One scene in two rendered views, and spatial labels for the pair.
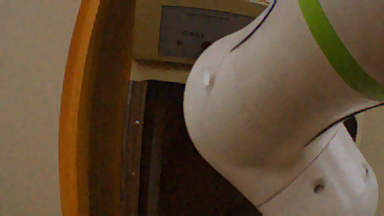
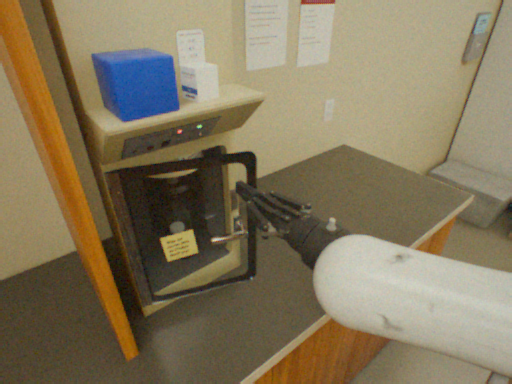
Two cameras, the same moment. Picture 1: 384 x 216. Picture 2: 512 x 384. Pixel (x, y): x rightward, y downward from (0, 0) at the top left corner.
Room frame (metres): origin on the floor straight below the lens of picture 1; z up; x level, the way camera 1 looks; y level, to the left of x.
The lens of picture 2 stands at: (0.69, 0.22, 1.68)
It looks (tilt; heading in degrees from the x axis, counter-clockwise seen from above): 32 degrees down; 318
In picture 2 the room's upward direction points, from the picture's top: straight up
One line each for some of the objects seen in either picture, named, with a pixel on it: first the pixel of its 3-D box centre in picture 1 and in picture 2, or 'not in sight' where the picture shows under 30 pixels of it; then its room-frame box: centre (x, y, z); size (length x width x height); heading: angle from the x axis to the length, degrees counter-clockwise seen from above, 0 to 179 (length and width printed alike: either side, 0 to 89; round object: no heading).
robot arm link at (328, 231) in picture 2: not in sight; (329, 247); (0.90, -0.15, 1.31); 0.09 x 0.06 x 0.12; 86
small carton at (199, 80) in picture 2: not in sight; (199, 81); (1.21, -0.12, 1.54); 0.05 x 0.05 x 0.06; 4
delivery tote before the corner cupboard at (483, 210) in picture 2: not in sight; (468, 193); (1.16, -2.80, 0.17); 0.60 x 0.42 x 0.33; 174
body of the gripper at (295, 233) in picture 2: not in sight; (298, 228); (0.97, -0.16, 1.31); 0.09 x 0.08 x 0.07; 176
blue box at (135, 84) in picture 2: not in sight; (136, 83); (1.22, 0.00, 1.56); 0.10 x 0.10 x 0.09; 86
